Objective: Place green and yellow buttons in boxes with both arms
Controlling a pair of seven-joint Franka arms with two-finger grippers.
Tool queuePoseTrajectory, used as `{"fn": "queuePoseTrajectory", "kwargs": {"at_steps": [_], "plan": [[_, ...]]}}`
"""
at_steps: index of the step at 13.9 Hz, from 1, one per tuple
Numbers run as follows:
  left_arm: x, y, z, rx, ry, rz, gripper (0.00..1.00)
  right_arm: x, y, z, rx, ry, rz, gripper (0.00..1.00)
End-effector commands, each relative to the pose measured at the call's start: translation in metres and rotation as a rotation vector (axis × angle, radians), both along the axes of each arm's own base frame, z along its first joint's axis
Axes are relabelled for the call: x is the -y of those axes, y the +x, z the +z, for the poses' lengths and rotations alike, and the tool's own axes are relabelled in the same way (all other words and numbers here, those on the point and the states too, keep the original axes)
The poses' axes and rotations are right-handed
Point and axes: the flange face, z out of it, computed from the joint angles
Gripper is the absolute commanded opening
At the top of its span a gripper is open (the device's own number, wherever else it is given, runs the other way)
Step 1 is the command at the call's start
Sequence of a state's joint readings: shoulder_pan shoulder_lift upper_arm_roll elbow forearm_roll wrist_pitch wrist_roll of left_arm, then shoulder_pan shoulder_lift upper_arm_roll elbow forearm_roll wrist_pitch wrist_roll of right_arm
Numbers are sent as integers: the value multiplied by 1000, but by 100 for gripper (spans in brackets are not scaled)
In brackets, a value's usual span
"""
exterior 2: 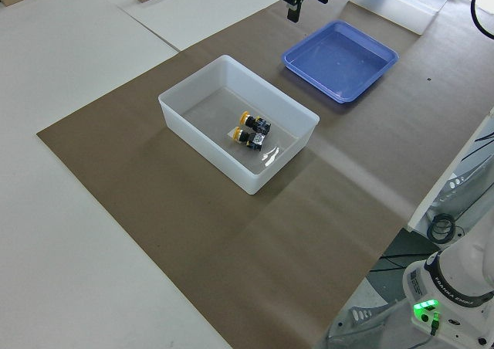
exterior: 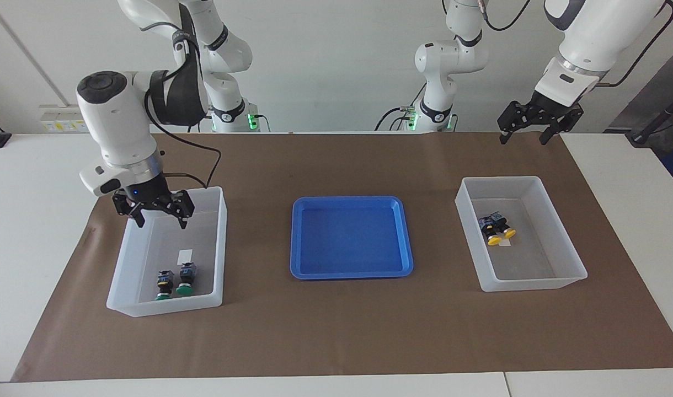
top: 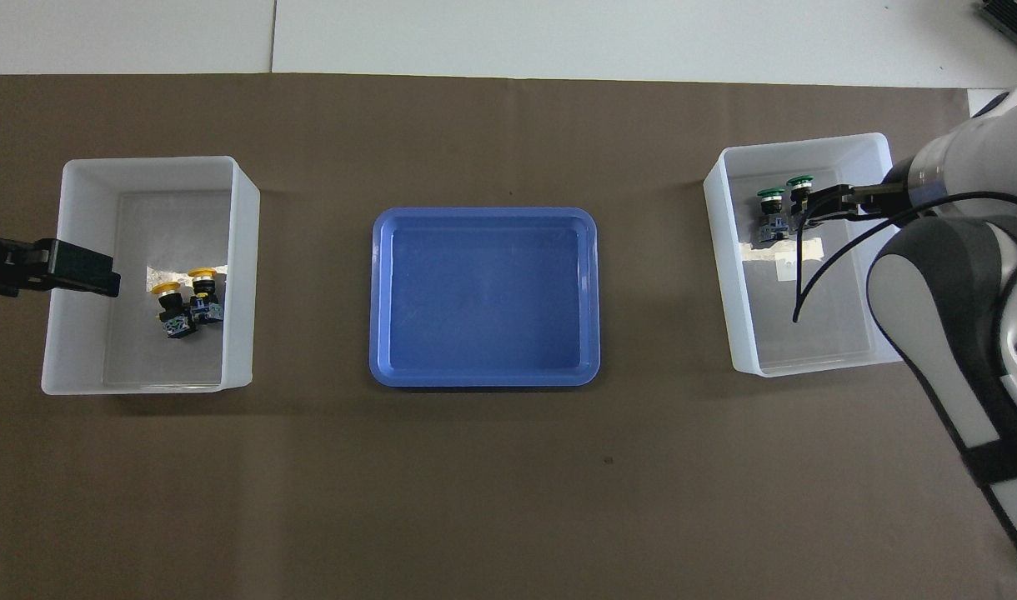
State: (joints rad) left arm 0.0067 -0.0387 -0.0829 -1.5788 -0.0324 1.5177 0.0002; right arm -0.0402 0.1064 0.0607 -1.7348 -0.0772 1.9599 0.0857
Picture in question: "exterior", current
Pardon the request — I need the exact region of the black stand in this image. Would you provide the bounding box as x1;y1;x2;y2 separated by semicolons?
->
626;99;673;147

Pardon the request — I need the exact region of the white wall socket box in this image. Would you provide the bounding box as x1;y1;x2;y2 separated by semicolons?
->
39;104;90;133

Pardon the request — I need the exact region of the green push button switch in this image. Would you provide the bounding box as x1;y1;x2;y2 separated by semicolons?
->
154;270;175;302
175;262;198;297

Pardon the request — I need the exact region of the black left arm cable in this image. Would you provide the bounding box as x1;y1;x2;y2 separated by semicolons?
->
483;0;673;89

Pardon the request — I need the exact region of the white wall cable conduit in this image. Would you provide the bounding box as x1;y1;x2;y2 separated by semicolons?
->
0;0;70;106

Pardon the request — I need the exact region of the blue plastic tray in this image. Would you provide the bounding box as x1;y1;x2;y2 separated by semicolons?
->
290;196;414;280

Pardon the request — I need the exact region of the brown paper table mat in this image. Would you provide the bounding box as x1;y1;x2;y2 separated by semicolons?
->
11;131;673;383

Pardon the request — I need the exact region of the dark grey panel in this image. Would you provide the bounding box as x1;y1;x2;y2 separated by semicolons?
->
606;37;673;133

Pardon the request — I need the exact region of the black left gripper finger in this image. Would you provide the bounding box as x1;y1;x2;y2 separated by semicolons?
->
540;110;584;145
498;102;527;145

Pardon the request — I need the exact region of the white translucent plastic box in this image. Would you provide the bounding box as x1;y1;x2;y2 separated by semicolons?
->
455;176;588;292
106;186;228;318

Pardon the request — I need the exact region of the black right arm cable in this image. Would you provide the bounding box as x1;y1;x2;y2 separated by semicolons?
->
143;83;223;191

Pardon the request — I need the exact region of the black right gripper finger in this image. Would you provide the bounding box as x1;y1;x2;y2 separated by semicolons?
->
170;189;195;229
112;197;145;228

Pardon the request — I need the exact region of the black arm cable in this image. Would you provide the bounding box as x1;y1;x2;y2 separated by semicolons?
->
483;0;673;89
143;83;223;191

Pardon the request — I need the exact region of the yellow push button switch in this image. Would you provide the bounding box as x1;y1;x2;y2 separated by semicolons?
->
478;216;503;246
492;211;517;239

